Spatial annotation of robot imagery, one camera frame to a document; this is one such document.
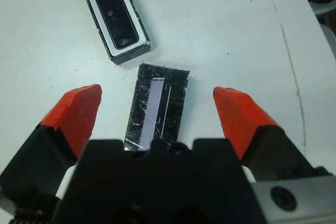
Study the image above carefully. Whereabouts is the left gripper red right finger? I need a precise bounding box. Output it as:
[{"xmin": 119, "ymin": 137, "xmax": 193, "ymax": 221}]
[{"xmin": 212, "ymin": 86, "xmax": 330, "ymax": 183}]

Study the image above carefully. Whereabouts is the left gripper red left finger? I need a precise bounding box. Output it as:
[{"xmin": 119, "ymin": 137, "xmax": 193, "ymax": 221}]
[{"xmin": 0, "ymin": 84, "xmax": 102, "ymax": 205}]

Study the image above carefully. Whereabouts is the camera box base white inlay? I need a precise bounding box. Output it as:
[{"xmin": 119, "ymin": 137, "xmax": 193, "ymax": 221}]
[{"xmin": 78, "ymin": 0, "xmax": 152, "ymax": 65}]

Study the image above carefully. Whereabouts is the black camera box lid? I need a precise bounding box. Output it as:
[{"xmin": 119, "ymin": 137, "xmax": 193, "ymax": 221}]
[{"xmin": 123, "ymin": 62, "xmax": 190, "ymax": 152}]

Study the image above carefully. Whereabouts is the slim black camera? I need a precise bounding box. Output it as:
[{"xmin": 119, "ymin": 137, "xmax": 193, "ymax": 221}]
[{"xmin": 90, "ymin": 0, "xmax": 140, "ymax": 50}]

